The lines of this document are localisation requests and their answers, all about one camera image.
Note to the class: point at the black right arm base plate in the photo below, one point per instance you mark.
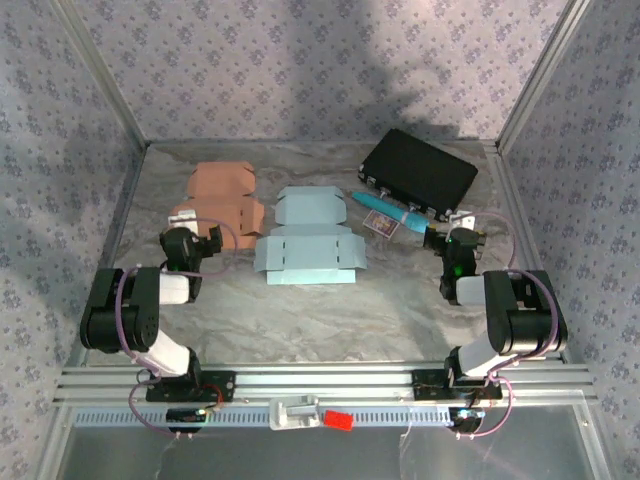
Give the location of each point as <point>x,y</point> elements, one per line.
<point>425,385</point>

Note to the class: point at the light blue paper box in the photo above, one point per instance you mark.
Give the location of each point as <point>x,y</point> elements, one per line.
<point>305,250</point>

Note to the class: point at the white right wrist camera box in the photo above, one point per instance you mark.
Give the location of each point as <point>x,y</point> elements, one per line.
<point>462,218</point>

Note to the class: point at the teal pen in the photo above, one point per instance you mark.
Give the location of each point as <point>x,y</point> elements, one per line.
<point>385,206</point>

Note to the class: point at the black right controller board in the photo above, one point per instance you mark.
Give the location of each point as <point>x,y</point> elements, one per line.
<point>465,417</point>

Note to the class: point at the aluminium table side rail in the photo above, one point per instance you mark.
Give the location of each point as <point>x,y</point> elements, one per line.
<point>507,200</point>
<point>129,200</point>

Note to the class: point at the small purple card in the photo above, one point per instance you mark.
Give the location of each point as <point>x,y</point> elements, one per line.
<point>380,223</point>

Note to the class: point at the black left controller board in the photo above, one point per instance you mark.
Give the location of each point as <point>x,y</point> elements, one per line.
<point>185,416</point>

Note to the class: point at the black controller board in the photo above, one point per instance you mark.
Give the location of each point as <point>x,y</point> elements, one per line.
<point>185,416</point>
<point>465,417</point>

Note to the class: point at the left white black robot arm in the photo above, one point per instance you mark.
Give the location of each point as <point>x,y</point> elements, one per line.
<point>145,320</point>

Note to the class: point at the white plastic bracket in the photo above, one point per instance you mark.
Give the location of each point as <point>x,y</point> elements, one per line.
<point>292,412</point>

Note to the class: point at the black hard case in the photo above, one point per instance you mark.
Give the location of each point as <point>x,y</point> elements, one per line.
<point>420,170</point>

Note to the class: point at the aluminium mounting rail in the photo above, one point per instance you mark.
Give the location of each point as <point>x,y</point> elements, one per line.
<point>325,382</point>

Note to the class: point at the grey metal panel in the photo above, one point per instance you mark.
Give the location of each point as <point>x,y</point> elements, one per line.
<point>320,455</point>

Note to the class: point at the red plastic block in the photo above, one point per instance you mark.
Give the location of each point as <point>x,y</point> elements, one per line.
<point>339,420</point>

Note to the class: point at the orange brown paper box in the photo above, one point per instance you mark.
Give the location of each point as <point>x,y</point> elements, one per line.
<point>220,185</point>

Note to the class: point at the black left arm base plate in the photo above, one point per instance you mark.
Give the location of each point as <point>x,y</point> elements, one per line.
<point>225,385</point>

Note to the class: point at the aluminium frame post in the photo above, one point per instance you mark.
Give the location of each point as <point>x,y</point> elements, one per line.
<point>536,75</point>

